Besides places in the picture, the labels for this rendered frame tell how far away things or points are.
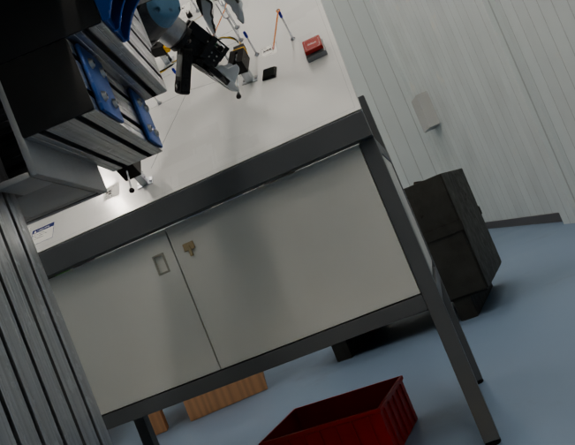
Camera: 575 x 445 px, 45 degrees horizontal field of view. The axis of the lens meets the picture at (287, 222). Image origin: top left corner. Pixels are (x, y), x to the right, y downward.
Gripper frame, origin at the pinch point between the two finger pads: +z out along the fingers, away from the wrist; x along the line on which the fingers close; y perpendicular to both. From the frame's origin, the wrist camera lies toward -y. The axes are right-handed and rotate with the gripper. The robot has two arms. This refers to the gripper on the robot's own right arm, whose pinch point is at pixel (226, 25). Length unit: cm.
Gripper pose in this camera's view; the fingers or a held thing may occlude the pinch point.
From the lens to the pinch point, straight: 192.6
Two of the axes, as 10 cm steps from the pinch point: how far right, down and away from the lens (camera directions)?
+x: -9.2, 2.0, 3.5
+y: 2.1, -4.8, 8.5
